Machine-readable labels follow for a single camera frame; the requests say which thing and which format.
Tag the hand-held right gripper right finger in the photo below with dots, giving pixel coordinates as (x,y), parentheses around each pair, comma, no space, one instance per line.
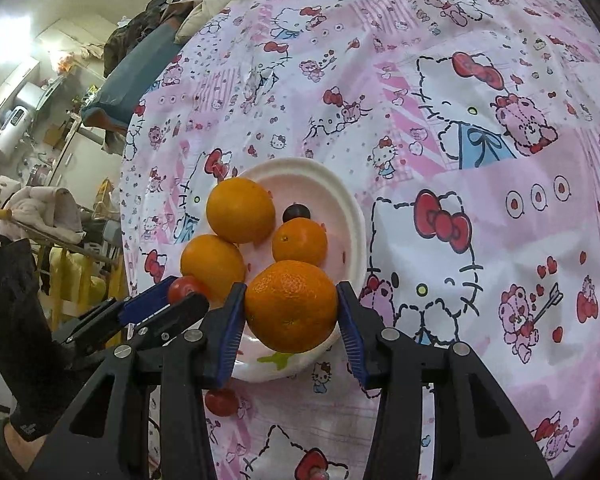
(356,340)

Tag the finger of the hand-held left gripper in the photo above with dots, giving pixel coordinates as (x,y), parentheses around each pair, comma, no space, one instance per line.
(142,306)
(180,315)

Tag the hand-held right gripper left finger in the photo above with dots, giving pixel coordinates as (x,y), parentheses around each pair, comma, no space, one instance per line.
(225,340)

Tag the red cherry tomato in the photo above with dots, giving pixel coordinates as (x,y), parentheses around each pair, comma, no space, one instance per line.
(221,402)
(185,287)

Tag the orange mandarin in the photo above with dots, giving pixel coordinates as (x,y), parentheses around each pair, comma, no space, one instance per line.
(212,267)
(300,242)
(240,210)
(291,307)

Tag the pink strawberry print plate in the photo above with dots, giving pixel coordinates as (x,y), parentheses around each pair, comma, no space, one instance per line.
(345,230)

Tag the dark grape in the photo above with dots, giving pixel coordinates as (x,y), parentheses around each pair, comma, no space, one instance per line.
(296,211)

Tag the person's left forearm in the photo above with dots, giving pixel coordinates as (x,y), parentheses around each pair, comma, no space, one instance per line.
(10,452)

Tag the person's left hand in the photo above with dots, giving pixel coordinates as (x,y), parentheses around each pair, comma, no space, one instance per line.
(20,335)

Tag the yellow rack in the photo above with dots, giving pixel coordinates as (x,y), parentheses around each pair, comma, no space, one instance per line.
(80,280)

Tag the pink towel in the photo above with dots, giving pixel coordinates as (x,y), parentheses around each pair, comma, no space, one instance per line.
(50,212)

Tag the white water heater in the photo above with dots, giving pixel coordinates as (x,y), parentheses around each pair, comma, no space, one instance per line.
(12,132)

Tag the blue grey cushion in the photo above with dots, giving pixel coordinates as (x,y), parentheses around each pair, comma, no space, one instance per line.
(125,85)

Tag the silver range hood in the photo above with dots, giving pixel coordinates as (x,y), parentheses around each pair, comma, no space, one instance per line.
(32,97)

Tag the orange hanging bag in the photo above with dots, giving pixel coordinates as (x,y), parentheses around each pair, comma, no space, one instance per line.
(66,62)

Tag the heap of dark clothes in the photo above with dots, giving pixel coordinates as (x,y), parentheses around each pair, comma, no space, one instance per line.
(145,25)

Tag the ceiling lamp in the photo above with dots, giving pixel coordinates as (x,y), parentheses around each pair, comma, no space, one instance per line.
(20,30)

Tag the white wall cabinets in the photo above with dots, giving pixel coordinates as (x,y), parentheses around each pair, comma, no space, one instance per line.
(7,85)

